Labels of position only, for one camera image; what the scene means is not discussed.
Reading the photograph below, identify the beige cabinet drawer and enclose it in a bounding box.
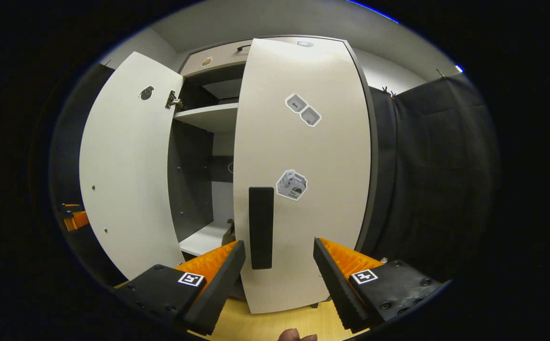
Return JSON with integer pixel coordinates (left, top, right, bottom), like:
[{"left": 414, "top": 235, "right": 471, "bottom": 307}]
[{"left": 180, "top": 37, "right": 316, "bottom": 78}]

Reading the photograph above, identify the black door handle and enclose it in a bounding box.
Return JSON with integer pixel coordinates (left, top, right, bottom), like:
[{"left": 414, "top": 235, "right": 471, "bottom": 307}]
[{"left": 249, "top": 187, "right": 275, "bottom": 270}]

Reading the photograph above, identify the metal door hinge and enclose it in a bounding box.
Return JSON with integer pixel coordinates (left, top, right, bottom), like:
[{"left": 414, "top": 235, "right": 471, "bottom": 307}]
[{"left": 165, "top": 90, "right": 184, "bottom": 112}]

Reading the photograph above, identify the white cabinet door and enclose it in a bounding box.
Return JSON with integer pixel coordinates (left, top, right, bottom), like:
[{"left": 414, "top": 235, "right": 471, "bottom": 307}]
[
  {"left": 233, "top": 38, "right": 372, "bottom": 314},
  {"left": 79, "top": 51, "right": 185, "bottom": 281}
]

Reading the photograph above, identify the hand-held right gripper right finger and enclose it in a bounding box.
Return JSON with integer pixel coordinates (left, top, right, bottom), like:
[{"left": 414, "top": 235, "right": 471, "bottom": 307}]
[{"left": 313, "top": 237, "right": 448, "bottom": 333}]

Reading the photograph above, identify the white cabinet shelf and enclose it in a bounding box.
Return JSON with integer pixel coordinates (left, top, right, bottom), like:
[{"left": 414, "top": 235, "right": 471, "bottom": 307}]
[
  {"left": 173, "top": 103, "right": 239, "bottom": 133},
  {"left": 179, "top": 220, "right": 235, "bottom": 257}
]

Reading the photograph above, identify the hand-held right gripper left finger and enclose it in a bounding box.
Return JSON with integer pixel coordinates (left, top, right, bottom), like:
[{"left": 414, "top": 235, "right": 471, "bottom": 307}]
[{"left": 114, "top": 239, "right": 247, "bottom": 336}]

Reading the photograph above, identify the white shoe cabinet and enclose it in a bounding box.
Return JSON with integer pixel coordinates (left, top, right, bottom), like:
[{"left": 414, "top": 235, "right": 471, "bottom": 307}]
[{"left": 79, "top": 35, "right": 379, "bottom": 315}]

